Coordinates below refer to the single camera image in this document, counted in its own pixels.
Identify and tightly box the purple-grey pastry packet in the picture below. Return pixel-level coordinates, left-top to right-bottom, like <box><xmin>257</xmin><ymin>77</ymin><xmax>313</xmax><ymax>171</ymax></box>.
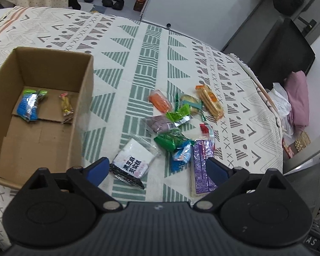
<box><xmin>144</xmin><ymin>115</ymin><xmax>176</xmax><ymax>134</ymax></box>

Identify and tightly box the green-edged pastry packet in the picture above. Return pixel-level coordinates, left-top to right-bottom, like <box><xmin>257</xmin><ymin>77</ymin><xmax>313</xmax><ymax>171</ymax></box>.
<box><xmin>175</xmin><ymin>93</ymin><xmax>206</xmax><ymax>122</ymax></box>

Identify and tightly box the brown cardboard box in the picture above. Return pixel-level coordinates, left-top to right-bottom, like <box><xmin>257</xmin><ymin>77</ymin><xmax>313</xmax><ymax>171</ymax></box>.
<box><xmin>0</xmin><ymin>47</ymin><xmax>94</xmax><ymax>190</ymax></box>

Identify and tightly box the bright green snack packet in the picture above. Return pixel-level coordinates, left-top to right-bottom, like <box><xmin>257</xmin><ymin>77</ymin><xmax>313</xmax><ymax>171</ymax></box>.
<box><xmin>166</xmin><ymin>104</ymin><xmax>194</xmax><ymax>127</ymax></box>

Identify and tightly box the small red snack packet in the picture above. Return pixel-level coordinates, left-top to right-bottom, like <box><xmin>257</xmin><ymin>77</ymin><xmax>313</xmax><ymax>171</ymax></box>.
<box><xmin>199</xmin><ymin>123</ymin><xmax>215</xmax><ymax>150</ymax></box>

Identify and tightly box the orange biscuit packet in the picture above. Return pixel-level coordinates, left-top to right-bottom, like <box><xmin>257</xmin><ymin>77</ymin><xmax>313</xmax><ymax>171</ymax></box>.
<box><xmin>195</xmin><ymin>84</ymin><xmax>224</xmax><ymax>120</ymax></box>

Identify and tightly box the blue green-edged snack packet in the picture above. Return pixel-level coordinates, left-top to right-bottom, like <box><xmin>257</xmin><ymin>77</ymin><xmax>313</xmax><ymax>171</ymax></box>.
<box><xmin>17</xmin><ymin>89</ymin><xmax>48</xmax><ymax>122</ymax></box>

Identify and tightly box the black chair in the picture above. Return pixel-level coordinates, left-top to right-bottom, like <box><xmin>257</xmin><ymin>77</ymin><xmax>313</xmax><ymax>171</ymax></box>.
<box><xmin>247</xmin><ymin>18</ymin><xmax>316</xmax><ymax>90</ymax></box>

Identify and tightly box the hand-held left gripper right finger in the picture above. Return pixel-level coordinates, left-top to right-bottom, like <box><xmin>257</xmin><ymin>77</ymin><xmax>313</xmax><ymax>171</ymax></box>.
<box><xmin>193</xmin><ymin>157</ymin><xmax>292</xmax><ymax>211</ymax></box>

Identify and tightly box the gold gift box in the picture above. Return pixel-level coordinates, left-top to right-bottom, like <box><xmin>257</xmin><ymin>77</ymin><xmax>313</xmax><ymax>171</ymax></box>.
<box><xmin>282</xmin><ymin>131</ymin><xmax>311</xmax><ymax>158</ymax></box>

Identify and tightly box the orange snack packet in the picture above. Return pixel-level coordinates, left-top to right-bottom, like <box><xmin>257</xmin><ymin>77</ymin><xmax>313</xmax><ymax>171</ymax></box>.
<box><xmin>149</xmin><ymin>90</ymin><xmax>172</xmax><ymax>112</ymax></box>

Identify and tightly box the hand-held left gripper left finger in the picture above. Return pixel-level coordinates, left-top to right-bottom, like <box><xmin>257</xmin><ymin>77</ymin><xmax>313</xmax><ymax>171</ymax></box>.
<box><xmin>25</xmin><ymin>157</ymin><xmax>123</xmax><ymax>212</ymax></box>

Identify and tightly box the grey metal stand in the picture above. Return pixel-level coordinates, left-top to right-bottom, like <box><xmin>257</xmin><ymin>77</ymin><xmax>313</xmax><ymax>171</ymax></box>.
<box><xmin>283</xmin><ymin>128</ymin><xmax>320</xmax><ymax>175</ymax></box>

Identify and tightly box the dark green snack packet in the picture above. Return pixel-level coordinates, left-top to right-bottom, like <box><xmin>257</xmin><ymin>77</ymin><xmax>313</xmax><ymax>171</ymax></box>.
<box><xmin>154</xmin><ymin>131</ymin><xmax>190</xmax><ymax>152</ymax></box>

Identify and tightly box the yellow brown snack packet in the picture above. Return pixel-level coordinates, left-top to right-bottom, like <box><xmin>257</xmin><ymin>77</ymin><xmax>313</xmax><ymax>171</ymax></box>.
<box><xmin>59</xmin><ymin>93</ymin><xmax>74</xmax><ymax>123</ymax></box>

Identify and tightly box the white cloth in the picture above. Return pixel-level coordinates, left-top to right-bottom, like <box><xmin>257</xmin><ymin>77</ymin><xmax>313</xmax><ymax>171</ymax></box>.
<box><xmin>268</xmin><ymin>83</ymin><xmax>293</xmax><ymax>136</ymax></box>

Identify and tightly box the purple wafer packet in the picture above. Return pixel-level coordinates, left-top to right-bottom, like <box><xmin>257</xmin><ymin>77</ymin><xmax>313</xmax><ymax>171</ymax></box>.
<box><xmin>189</xmin><ymin>139</ymin><xmax>219</xmax><ymax>196</ymax></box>

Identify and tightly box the pink cloth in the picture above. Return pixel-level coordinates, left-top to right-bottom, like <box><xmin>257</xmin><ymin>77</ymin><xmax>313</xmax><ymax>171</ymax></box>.
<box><xmin>285</xmin><ymin>71</ymin><xmax>310</xmax><ymax>132</ymax></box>

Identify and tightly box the white and black snack packet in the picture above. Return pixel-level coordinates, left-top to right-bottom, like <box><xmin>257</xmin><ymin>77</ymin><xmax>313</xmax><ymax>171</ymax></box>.
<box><xmin>109</xmin><ymin>136</ymin><xmax>162</xmax><ymax>190</ymax></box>

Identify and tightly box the patterned blanket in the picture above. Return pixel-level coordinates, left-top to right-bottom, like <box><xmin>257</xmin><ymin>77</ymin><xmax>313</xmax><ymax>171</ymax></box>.
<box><xmin>0</xmin><ymin>5</ymin><xmax>284</xmax><ymax>251</ymax></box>

